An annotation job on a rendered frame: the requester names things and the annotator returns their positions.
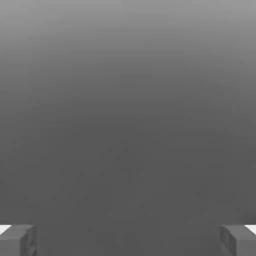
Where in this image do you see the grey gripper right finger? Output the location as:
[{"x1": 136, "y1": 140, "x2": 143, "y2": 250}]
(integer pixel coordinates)
[{"x1": 218, "y1": 223, "x2": 256, "y2": 256}]

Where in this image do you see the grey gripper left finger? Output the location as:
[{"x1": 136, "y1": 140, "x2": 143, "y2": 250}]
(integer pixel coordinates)
[{"x1": 0, "y1": 223, "x2": 38, "y2": 256}]

